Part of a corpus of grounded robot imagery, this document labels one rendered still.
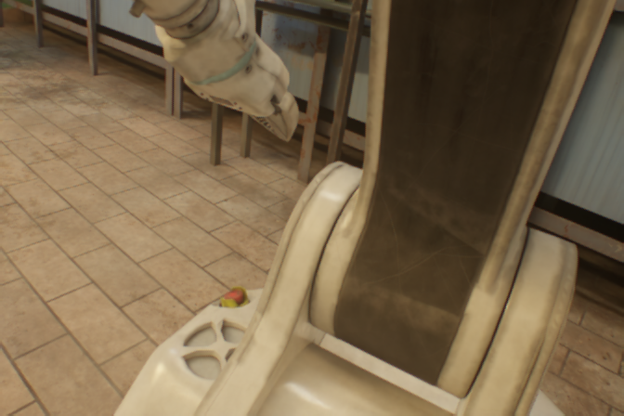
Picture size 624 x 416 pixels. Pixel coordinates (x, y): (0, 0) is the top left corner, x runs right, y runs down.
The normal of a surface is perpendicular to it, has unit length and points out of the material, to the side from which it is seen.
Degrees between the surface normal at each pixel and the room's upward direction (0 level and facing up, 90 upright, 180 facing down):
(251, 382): 27
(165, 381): 38
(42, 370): 0
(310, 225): 49
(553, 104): 110
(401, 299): 71
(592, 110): 90
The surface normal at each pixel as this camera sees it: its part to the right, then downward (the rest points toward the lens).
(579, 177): -0.63, 0.26
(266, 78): 0.35, -0.05
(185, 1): 0.60, 0.68
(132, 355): 0.14, -0.89
